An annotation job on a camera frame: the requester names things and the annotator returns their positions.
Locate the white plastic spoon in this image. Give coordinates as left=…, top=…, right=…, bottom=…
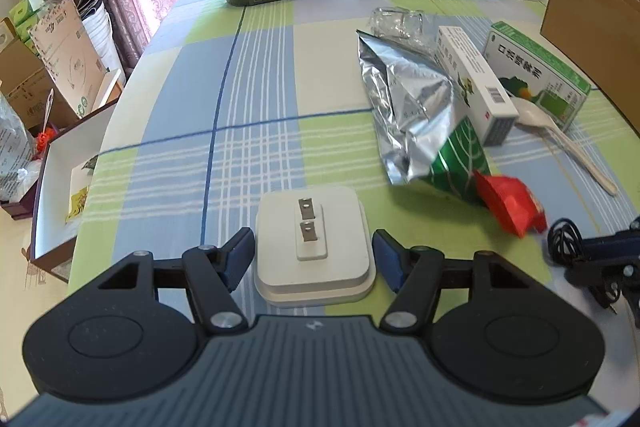
left=511, top=96, right=618, bottom=196

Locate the pink printed cardboard box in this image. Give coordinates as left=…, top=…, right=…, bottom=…
left=29, top=0, right=106, bottom=118

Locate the clear plastic bag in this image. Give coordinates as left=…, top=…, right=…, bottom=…
left=0, top=95, right=41, bottom=202

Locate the white power adapter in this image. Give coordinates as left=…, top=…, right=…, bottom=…
left=254, top=185, right=376, bottom=308

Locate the open white gift box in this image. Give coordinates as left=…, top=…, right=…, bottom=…
left=29, top=102, right=116, bottom=283

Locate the green medicine box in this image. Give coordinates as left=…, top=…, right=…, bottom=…
left=484, top=22, right=591, bottom=131

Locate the brown cardboard box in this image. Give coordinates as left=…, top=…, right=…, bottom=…
left=541, top=0, right=640, bottom=129

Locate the red snack packet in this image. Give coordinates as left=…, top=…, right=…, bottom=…
left=474, top=170, right=548, bottom=237

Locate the white medicine box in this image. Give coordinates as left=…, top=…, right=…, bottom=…
left=436, top=26, right=518, bottom=146

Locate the checkered tablecloth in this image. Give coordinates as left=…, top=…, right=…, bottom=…
left=67, top=0, right=640, bottom=408

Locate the silver green foil bag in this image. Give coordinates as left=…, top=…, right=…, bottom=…
left=357, top=30, right=490, bottom=204

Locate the clear bag with wire hooks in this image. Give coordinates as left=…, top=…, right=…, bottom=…
left=369, top=8, right=431, bottom=40

